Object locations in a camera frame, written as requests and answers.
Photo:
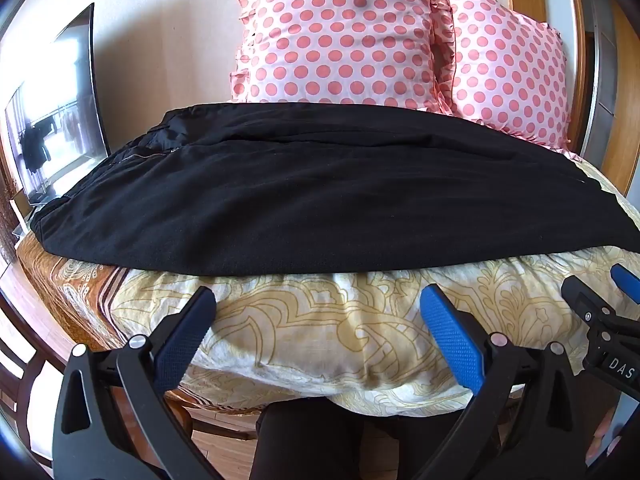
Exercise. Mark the black pants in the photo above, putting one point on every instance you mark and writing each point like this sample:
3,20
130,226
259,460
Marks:
320,200

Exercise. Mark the large pink polka dot pillow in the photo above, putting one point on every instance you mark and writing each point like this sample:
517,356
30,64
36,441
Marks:
340,35

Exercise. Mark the dark wooden chair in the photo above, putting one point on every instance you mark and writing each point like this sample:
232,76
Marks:
20,375

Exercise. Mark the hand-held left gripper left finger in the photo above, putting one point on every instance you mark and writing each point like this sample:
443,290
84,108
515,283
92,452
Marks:
186,332

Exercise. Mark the yellow patterned bedspread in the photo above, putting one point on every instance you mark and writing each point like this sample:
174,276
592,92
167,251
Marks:
320,330

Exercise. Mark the wooden sliding door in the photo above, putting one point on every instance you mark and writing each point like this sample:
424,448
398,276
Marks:
620,125

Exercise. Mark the small pink polka dot pillow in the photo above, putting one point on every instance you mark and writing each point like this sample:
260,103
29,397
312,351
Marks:
510,70

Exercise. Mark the person's black clothed legs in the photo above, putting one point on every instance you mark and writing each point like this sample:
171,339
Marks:
305,445

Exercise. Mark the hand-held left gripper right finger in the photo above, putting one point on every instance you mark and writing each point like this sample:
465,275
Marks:
452,332

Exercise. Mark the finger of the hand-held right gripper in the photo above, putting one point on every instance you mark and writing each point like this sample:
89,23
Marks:
585,300
627,282

